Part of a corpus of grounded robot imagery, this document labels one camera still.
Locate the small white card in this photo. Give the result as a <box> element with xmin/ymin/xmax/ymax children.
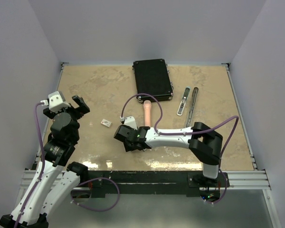
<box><xmin>101</xmin><ymin>119</ymin><xmax>112</xmax><ymax>128</ymax></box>

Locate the light blue stapler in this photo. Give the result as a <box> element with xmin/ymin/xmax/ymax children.
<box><xmin>177</xmin><ymin>86</ymin><xmax>190</xmax><ymax>116</ymax></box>

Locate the grey stapler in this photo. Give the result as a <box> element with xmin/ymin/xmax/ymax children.
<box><xmin>184</xmin><ymin>87</ymin><xmax>199</xmax><ymax>128</ymax></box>

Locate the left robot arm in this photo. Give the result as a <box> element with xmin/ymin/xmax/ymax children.
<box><xmin>0</xmin><ymin>91</ymin><xmax>90</xmax><ymax>228</ymax></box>

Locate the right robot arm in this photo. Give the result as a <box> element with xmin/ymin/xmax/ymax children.
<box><xmin>80</xmin><ymin>102</ymin><xmax>223</xmax><ymax>187</ymax></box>

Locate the pink toy microphone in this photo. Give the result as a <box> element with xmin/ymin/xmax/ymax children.
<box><xmin>143</xmin><ymin>100</ymin><xmax>152</xmax><ymax>127</ymax></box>

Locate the black base bar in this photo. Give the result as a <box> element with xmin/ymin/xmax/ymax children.
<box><xmin>79</xmin><ymin>171</ymin><xmax>230</xmax><ymax>199</ymax></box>

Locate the black hard case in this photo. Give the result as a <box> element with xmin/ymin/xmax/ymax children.
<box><xmin>133</xmin><ymin>58</ymin><xmax>173</xmax><ymax>104</ymax></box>

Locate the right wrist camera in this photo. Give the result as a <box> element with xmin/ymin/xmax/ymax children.
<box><xmin>120</xmin><ymin>116</ymin><xmax>138</xmax><ymax>130</ymax></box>

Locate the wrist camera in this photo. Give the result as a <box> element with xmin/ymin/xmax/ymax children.
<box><xmin>120</xmin><ymin>116</ymin><xmax>138</xmax><ymax>130</ymax></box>
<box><xmin>48</xmin><ymin>91</ymin><xmax>71</xmax><ymax>113</ymax></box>

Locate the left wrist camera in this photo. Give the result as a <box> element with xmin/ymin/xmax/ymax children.
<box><xmin>48</xmin><ymin>91</ymin><xmax>71</xmax><ymax>113</ymax></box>

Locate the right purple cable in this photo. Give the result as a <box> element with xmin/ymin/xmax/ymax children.
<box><xmin>120</xmin><ymin>93</ymin><xmax>239</xmax><ymax>205</ymax></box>

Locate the purple cable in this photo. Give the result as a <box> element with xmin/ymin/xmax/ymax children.
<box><xmin>120</xmin><ymin>93</ymin><xmax>239</xmax><ymax>205</ymax></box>
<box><xmin>13</xmin><ymin>101</ymin><xmax>48</xmax><ymax>228</ymax></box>

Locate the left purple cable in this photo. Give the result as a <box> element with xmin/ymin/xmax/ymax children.
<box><xmin>13</xmin><ymin>101</ymin><xmax>48</xmax><ymax>228</ymax></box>

